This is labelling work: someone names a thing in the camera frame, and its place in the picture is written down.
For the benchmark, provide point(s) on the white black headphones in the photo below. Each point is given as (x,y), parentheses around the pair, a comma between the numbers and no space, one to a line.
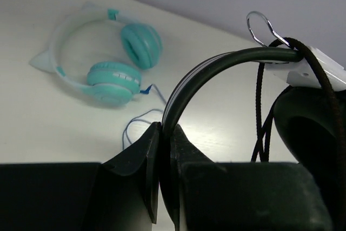
(300,112)

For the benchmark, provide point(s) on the teal cat ear headphones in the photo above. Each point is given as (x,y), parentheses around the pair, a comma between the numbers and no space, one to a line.
(112,83)

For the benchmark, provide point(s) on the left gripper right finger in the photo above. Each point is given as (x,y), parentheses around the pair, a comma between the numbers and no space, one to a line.
(200,194)

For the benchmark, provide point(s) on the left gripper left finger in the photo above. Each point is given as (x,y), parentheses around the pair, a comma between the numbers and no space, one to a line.
(120,194)

